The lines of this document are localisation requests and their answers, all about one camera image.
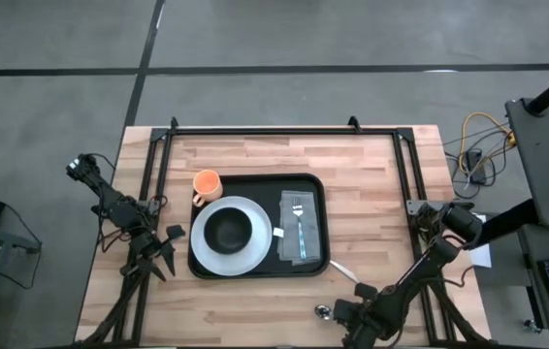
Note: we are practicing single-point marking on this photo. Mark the black bowl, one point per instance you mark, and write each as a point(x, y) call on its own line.
point(228, 230)

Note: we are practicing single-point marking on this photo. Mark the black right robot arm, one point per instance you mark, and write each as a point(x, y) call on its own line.
point(425, 271)

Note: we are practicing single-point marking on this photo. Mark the grey mounting plate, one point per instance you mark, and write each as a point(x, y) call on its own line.
point(414, 207)

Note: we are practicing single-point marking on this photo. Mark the orange cup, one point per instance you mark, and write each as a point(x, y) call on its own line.
point(207, 184)

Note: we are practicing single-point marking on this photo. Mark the black tray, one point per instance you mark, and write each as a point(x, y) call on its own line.
point(265, 186)

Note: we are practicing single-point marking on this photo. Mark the black power adapter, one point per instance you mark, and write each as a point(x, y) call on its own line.
point(474, 162)

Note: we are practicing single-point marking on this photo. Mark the black caster wheel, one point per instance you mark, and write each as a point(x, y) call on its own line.
point(532, 325)

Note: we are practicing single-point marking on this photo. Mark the white paper sheet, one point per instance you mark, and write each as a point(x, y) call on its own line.
point(483, 257)

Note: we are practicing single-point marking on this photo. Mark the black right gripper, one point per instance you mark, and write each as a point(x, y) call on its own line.
point(374, 315)

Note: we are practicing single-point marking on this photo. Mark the grey cloth napkin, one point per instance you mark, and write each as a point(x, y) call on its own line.
point(311, 228)

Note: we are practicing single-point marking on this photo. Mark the white plate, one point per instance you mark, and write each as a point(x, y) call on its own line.
point(255, 252)

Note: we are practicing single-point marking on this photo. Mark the black desk leg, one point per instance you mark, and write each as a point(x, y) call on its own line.
point(502, 228)

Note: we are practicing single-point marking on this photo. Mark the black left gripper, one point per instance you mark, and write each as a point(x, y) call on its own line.
point(146, 247)

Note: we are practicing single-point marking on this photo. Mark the grey side table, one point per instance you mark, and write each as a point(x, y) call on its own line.
point(8, 242)

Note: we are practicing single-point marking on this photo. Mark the black aluminium table frame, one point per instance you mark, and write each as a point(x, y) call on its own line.
point(274, 131)

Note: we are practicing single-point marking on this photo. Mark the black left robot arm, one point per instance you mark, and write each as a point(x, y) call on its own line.
point(105, 194)

